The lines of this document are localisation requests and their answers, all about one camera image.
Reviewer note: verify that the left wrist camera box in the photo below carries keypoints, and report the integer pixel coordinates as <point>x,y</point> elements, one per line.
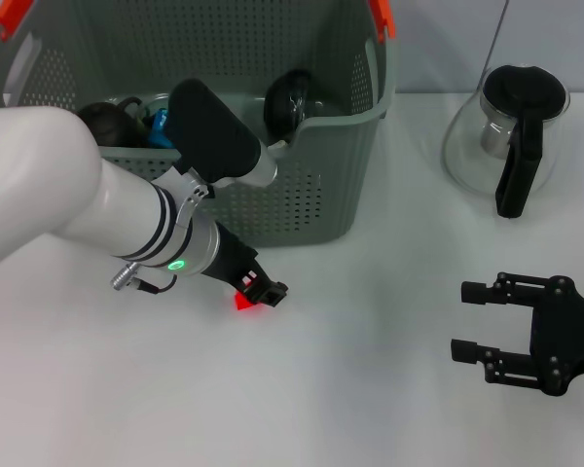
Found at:
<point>209,136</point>

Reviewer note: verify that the blue toy brick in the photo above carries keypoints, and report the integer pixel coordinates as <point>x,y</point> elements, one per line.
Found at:
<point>160,131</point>

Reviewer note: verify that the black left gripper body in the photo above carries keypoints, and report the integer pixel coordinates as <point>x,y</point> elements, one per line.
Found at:
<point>229,258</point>

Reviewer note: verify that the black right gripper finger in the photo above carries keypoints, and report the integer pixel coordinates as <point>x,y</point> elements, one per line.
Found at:
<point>464,351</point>
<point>477,292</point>

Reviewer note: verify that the dark clay teapot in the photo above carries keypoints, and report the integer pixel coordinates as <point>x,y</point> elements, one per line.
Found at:
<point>107,124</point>

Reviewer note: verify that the silver left gripper elbow plug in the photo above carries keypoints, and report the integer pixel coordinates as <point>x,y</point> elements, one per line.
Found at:
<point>124,276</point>

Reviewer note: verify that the red sloped toy brick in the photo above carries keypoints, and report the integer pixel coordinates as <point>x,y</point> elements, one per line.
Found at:
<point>245,304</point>

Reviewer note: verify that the black round object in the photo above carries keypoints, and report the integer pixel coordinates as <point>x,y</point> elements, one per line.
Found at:
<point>287,104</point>

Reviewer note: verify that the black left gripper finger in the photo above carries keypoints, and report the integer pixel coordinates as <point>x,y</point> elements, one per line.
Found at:
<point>270,292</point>

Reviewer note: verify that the grey perforated plastic storage basket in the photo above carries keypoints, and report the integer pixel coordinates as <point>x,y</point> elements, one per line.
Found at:
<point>321,194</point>

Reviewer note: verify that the glass teacup with black holder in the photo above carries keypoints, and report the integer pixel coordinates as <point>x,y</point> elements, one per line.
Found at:
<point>143,114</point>

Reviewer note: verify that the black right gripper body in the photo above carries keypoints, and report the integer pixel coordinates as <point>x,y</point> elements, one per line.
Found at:
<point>564,331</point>

